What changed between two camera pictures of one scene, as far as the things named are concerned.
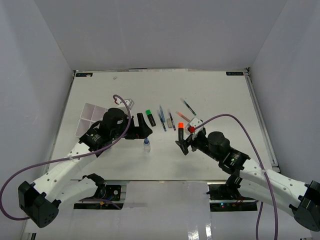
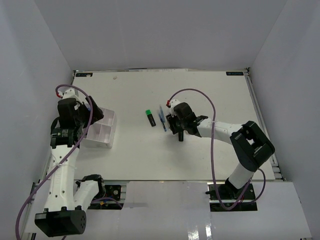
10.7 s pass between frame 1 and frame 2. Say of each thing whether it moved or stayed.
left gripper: moved
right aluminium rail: stayed
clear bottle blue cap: moved
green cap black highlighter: stayed
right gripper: moved
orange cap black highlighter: stayed
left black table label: stayed
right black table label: stayed
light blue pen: stayed
